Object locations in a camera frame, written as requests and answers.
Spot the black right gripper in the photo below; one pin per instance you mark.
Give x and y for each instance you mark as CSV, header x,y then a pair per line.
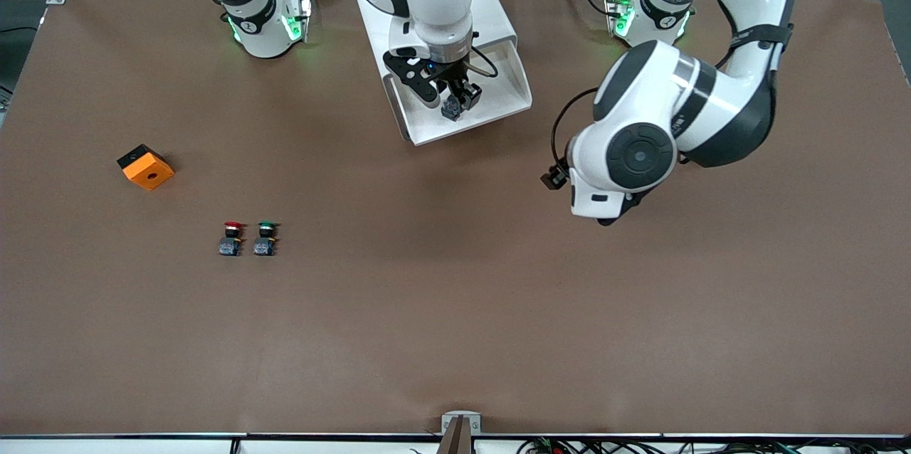
x,y
455,75

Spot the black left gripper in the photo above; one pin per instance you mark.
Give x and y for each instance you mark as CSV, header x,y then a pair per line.
x,y
554,176

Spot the yellow push button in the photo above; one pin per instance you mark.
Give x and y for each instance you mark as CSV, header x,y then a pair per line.
x,y
451,111

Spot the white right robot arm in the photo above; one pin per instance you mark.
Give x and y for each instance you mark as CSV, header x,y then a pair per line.
x,y
427,6

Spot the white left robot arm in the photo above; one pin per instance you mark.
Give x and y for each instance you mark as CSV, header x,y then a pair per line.
x,y
669,112

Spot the green push button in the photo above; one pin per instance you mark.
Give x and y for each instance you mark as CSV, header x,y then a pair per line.
x,y
265,239

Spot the red push button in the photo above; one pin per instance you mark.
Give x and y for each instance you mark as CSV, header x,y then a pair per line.
x,y
230,239

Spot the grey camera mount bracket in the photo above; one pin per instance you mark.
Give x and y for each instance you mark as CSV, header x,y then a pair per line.
x,y
460,425

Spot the orange button enclosure box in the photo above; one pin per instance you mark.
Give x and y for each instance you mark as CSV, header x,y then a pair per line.
x,y
148,171

